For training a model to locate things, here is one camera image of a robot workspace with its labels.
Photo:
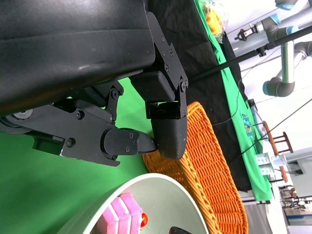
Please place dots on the grey-green bowl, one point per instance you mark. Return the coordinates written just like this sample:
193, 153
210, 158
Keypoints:
165, 202

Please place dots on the clear bag of yellow snacks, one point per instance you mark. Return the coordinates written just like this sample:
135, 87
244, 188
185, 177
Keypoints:
213, 19

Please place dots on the pink cake slice with cherry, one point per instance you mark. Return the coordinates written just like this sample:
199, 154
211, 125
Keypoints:
122, 214

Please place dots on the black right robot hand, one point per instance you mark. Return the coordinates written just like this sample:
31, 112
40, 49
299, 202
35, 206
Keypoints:
179, 231

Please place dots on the white printed card box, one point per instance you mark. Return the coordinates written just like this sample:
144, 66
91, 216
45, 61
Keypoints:
264, 162

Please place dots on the black draped cloth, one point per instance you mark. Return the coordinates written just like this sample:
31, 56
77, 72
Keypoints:
230, 46

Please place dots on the black backdrop cloth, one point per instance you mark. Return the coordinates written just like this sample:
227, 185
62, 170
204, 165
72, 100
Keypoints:
195, 36

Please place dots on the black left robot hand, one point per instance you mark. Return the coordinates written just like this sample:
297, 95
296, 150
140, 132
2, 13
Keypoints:
61, 48

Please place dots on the green cloth with cartoon print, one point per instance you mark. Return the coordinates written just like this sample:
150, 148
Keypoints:
260, 185

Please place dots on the green tablecloth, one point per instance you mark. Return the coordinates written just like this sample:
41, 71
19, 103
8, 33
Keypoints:
36, 190

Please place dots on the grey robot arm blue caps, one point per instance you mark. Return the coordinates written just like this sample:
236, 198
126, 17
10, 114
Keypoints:
285, 3
287, 63

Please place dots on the brown wooden chair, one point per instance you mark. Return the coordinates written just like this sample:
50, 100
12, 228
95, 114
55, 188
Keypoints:
288, 143

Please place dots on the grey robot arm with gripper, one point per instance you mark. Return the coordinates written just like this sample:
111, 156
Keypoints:
270, 26

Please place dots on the orange wicker basket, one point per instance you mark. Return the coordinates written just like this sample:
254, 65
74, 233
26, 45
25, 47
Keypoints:
214, 170

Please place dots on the black stand pole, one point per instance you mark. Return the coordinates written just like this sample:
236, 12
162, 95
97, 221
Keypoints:
219, 66

